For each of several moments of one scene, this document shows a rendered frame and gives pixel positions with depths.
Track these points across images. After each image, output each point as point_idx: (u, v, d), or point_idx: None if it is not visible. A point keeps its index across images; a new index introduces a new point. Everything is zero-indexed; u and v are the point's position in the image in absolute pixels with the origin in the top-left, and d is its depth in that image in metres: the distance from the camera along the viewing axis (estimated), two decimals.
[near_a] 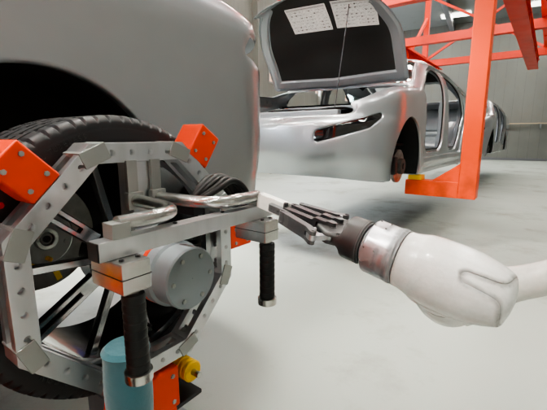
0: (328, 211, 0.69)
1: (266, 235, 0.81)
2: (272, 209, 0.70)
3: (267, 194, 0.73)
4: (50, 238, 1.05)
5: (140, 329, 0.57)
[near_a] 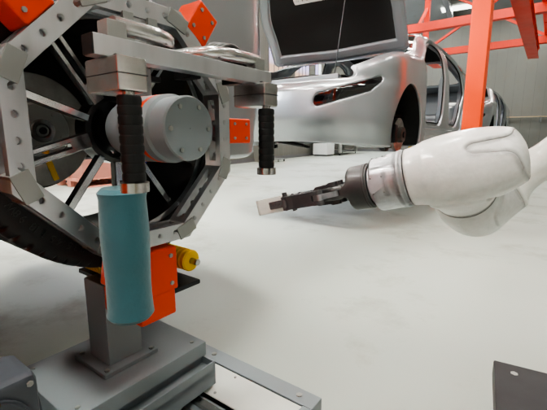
0: None
1: (265, 96, 0.80)
2: (273, 205, 0.70)
3: (264, 198, 0.74)
4: (47, 131, 1.03)
5: (135, 132, 0.55)
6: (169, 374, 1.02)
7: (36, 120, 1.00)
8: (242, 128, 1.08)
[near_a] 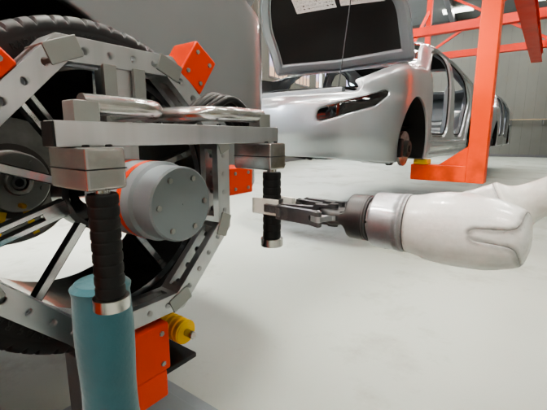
0: (304, 222, 0.63)
1: (271, 159, 0.68)
2: None
3: (258, 212, 0.72)
4: (24, 182, 0.92)
5: (111, 240, 0.44)
6: None
7: None
8: (244, 176, 0.96)
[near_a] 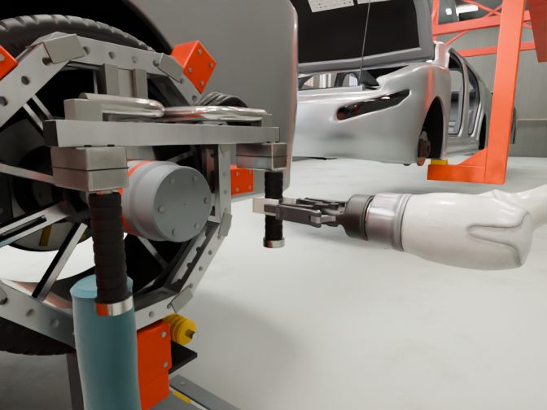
0: (304, 222, 0.63)
1: (273, 159, 0.68)
2: None
3: (258, 212, 0.72)
4: None
5: (113, 241, 0.44)
6: None
7: None
8: (246, 176, 0.96)
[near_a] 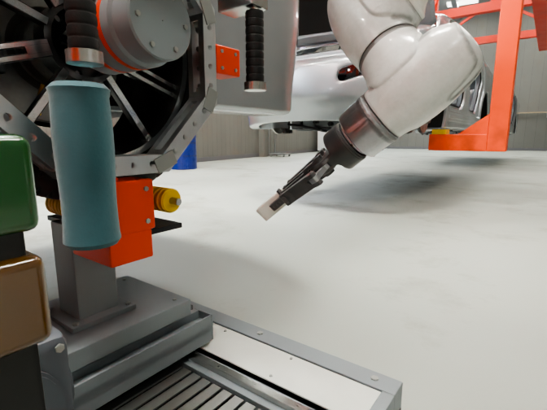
0: (309, 189, 0.64)
1: None
2: None
3: (270, 217, 0.73)
4: None
5: None
6: (148, 331, 0.90)
7: None
8: (231, 58, 0.96)
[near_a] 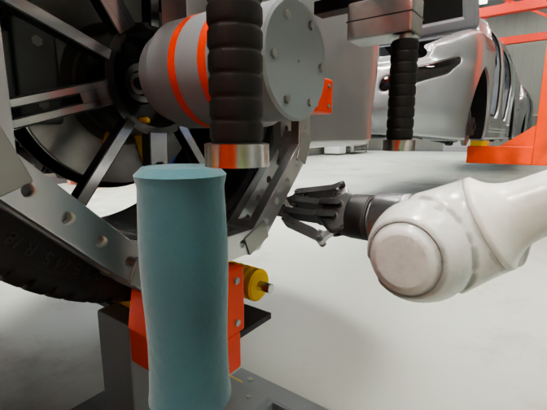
0: None
1: (413, 15, 0.47)
2: None
3: None
4: None
5: (251, 16, 0.22)
6: None
7: (130, 63, 0.56)
8: (325, 91, 0.75)
